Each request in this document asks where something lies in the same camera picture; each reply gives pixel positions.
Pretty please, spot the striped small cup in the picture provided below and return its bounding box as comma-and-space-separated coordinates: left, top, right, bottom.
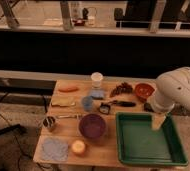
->
43, 116, 56, 132

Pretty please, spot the red bowl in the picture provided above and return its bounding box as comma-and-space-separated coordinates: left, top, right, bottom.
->
134, 83, 155, 102

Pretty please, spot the light blue towel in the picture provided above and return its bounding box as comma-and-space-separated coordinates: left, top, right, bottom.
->
41, 138, 69, 162

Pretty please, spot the black rectangular block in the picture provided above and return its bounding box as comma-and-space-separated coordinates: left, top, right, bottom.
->
144, 103, 153, 112

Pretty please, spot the dark grape bunch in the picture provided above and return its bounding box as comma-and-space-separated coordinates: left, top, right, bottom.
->
110, 82, 133, 97

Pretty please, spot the white paper cup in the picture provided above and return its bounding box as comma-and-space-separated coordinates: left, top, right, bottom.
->
91, 72, 103, 88

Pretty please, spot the orange carrot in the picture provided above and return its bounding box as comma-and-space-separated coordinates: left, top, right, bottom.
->
58, 86, 79, 93

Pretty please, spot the metal spoon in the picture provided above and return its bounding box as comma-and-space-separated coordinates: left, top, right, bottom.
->
56, 115, 82, 119

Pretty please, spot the small blue cup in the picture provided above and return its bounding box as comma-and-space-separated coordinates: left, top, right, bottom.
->
81, 96, 93, 112

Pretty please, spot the black handled brush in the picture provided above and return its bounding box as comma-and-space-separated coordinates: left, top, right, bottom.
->
109, 100, 136, 107

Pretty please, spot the purple bowl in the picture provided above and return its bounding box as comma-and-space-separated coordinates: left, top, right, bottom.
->
78, 114, 106, 139

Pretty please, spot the green plastic tray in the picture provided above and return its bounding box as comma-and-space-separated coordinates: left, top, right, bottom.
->
116, 113, 188, 167

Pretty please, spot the blue cloth piece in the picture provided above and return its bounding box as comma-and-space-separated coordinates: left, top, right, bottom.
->
89, 89, 105, 99

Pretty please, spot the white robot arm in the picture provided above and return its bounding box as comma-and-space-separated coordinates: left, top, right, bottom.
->
148, 67, 190, 130

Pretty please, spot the yellow round fruit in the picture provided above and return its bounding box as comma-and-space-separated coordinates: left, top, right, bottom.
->
71, 140, 86, 155

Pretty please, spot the wooden table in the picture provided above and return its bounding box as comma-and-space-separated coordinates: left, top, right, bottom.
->
33, 80, 148, 169

